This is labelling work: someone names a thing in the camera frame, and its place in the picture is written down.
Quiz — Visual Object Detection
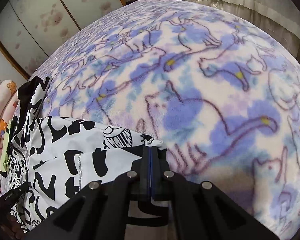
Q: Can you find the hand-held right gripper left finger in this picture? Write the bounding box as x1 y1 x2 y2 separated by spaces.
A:
25 146 151 240

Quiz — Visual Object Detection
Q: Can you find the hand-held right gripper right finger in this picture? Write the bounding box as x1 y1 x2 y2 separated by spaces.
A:
151 146 280 240

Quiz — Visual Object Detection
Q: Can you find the black white printed jacket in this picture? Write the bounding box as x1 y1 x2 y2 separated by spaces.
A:
0 76 170 233

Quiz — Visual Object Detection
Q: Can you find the light green folded garment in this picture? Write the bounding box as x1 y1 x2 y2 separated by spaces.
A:
0 116 18 170

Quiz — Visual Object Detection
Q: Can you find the rolled bear print quilt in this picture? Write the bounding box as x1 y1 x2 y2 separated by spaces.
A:
0 79 18 148

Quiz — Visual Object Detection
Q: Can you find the purple cat print blanket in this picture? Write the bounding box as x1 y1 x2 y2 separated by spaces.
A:
27 0 300 240

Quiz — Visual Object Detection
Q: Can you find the floral sliding door wardrobe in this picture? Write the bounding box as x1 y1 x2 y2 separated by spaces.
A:
0 0 125 78

